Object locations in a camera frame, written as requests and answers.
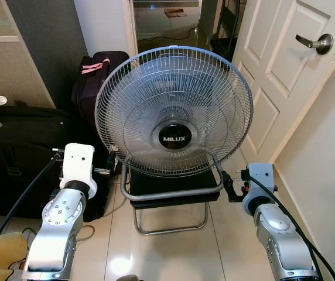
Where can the yellow cartoon print blanket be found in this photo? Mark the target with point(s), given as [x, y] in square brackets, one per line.
[0, 252]

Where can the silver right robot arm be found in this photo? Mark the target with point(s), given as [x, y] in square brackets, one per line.
[279, 234]

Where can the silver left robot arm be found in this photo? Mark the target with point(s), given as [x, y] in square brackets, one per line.
[62, 222]

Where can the grey Milux table fan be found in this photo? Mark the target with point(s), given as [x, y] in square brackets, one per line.
[173, 138]

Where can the purple fabric suitcase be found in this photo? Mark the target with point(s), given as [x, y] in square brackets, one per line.
[88, 93]

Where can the large black fabric bag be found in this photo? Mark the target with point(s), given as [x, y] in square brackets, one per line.
[21, 152]

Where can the pink ribbon tag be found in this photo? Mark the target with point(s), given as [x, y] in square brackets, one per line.
[92, 68]

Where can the white panelled door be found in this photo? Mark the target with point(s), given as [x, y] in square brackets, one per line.
[284, 70]

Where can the black furniture base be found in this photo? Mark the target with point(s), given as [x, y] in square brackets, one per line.
[223, 44]

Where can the small red floor item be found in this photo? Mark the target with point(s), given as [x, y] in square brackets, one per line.
[175, 12]

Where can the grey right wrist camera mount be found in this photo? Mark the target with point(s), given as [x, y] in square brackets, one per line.
[261, 175]

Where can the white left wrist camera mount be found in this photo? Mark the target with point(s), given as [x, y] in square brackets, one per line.
[78, 161]

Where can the black seat metal frame chair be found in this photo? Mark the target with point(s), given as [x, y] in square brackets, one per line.
[173, 185]

